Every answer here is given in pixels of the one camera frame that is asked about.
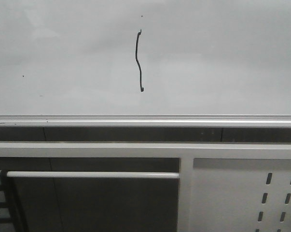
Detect grey black striped chair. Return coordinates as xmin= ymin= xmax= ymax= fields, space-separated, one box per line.
xmin=0 ymin=170 xmax=24 ymax=232

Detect white metal rack frame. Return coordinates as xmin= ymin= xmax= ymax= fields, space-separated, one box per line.
xmin=0 ymin=142 xmax=291 ymax=232

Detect white whiteboard with aluminium frame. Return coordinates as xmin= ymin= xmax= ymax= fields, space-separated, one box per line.
xmin=0 ymin=0 xmax=291 ymax=127

